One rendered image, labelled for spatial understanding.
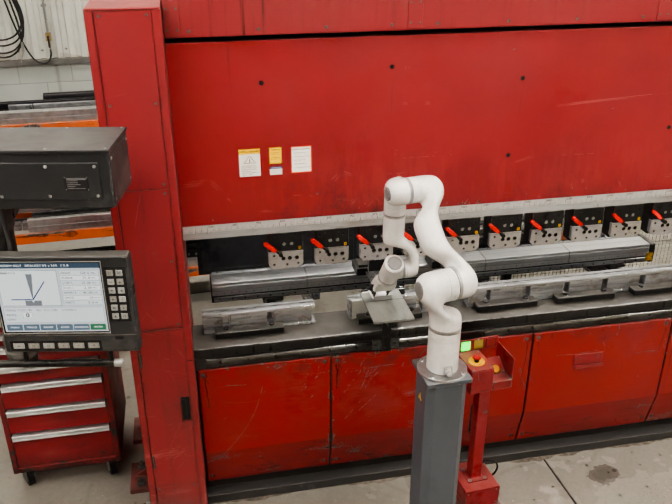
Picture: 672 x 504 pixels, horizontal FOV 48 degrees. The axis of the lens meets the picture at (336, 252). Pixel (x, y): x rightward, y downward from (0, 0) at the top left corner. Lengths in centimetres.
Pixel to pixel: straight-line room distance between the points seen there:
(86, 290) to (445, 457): 151
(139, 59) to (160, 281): 86
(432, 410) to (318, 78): 135
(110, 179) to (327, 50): 104
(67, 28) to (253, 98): 443
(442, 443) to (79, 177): 167
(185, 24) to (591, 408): 269
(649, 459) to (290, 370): 197
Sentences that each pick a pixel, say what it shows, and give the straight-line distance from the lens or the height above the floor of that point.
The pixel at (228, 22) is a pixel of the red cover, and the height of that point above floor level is 221.
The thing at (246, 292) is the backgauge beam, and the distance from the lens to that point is 365.
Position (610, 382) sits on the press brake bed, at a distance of 410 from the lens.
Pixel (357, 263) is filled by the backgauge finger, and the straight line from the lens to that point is 366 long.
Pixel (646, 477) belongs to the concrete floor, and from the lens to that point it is 427.
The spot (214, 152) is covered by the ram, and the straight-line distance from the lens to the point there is 309.
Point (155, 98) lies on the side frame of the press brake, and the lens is 281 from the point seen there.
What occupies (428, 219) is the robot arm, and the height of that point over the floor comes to 157.
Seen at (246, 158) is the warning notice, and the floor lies 168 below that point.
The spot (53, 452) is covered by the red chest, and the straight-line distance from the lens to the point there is 401.
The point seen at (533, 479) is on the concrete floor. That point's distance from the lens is 408.
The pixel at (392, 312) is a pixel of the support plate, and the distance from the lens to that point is 332.
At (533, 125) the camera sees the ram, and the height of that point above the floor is 175.
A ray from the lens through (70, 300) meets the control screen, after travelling 265.
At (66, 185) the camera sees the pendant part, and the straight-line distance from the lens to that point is 250.
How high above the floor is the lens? 266
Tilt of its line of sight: 26 degrees down
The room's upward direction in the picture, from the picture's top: straight up
